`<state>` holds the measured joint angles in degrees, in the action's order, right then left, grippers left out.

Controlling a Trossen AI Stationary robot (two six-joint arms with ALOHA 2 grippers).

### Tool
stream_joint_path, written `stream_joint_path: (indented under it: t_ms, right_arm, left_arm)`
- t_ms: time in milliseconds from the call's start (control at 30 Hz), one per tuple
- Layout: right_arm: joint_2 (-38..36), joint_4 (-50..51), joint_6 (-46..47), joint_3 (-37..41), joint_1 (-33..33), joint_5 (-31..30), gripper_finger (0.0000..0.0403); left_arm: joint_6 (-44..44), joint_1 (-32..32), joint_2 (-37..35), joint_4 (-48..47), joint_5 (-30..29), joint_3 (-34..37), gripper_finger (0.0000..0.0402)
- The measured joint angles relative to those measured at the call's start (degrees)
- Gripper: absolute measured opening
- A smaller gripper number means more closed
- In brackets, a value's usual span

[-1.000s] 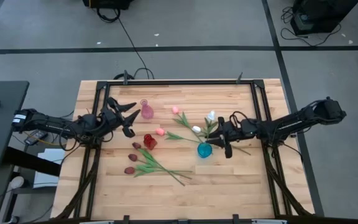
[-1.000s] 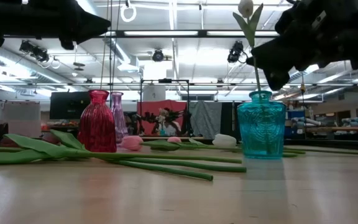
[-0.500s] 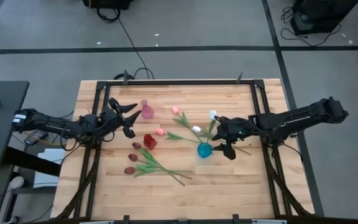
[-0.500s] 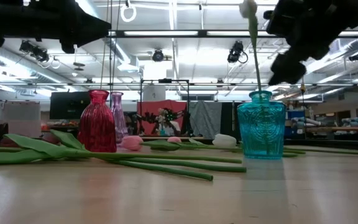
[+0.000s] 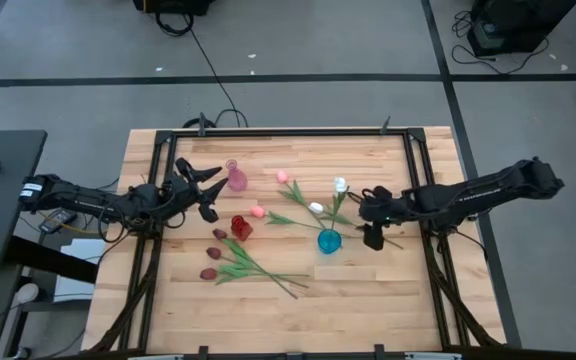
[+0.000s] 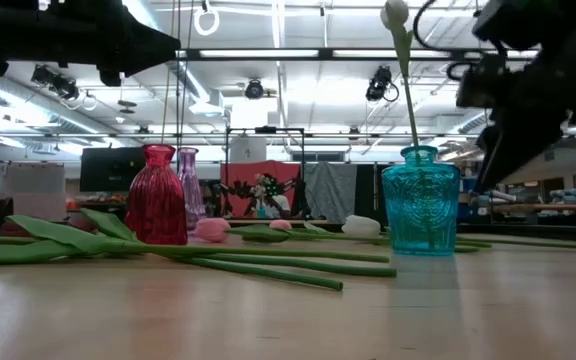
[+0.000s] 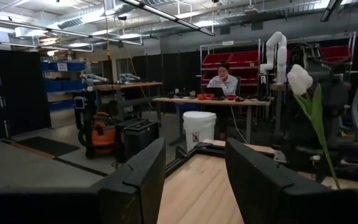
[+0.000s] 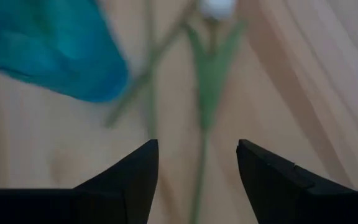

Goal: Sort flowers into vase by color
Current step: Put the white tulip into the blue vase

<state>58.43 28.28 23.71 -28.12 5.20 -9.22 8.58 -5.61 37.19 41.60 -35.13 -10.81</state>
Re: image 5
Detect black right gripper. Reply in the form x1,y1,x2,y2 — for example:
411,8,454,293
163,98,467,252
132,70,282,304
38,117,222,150
347,185,412,253

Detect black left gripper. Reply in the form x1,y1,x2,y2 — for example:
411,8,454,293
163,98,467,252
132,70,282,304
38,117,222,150
154,157,230,224

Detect slim pink glass vase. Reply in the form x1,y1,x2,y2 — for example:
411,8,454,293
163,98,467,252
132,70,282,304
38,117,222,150
224,158,249,193

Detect white artificial tulip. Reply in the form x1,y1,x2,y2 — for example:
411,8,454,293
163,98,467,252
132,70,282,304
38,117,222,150
307,201,355,227
317,176,354,234

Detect turquoise embossed glass vase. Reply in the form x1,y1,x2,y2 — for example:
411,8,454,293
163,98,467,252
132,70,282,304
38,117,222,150
316,228,343,255

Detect dark red artificial tulip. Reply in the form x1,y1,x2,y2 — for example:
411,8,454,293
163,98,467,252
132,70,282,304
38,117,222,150
211,227,300,300
205,246,310,290
199,267,312,286

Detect red ribbed glass vase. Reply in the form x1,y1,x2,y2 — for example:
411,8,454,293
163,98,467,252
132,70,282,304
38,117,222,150
230,214,254,242

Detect pink artificial tulip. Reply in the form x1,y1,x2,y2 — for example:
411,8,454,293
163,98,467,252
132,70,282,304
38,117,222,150
249,204,405,251
275,169,329,231

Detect black power adapter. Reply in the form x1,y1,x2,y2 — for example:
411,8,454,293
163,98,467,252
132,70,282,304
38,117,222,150
37,208,79,235

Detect black desk leg beam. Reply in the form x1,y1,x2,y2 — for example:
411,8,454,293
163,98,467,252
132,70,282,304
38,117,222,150
5,234,99,285

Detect black equipment box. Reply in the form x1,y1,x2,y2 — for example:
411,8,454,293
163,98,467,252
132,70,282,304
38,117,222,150
132,0,217,16

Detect white round object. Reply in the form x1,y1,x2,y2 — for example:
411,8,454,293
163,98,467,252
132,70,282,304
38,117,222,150
13,282,41,306

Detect large black equipment case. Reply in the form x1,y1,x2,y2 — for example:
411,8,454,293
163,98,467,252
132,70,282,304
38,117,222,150
466,0,576,57

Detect black cable loop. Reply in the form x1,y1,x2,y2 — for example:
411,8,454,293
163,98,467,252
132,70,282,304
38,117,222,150
181,116,218,130

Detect long black floor cable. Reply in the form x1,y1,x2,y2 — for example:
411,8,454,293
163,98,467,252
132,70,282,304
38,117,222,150
153,12,250,129

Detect tangled black floor cable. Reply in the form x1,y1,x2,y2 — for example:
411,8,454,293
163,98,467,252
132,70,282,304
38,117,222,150
450,9,552,76

